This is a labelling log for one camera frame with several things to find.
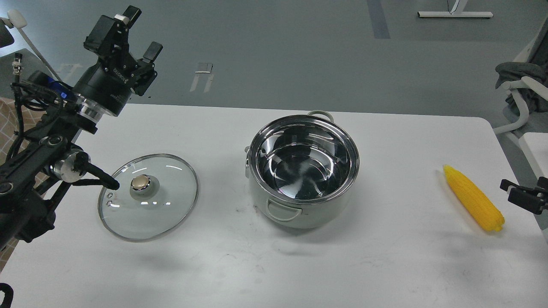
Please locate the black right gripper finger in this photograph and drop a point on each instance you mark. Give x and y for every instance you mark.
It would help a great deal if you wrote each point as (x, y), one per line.
(534, 200)

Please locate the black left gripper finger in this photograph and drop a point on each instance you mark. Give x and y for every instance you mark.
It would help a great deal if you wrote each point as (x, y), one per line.
(150, 55)
(109, 37)

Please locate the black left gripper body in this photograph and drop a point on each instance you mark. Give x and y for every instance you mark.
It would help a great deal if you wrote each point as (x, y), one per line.
(112, 85)

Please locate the yellow toy corn cob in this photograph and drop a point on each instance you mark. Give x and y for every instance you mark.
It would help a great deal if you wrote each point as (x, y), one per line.
(474, 200)

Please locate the glass pot lid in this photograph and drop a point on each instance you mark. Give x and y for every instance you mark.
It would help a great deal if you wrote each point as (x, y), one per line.
(156, 194)

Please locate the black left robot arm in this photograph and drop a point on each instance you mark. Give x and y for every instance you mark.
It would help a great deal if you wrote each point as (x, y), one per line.
(43, 161)

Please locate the pale green steel pot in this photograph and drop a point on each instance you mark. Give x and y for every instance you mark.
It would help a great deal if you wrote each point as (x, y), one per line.
(301, 169)

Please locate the beige checked cloth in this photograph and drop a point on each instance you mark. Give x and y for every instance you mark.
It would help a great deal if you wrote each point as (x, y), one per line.
(8, 127)

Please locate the grey office chair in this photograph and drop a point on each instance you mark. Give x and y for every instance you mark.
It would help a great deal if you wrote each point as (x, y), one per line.
(15, 20)

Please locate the white table leg base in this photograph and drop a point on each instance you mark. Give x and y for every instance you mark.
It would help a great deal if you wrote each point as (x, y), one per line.
(456, 11)

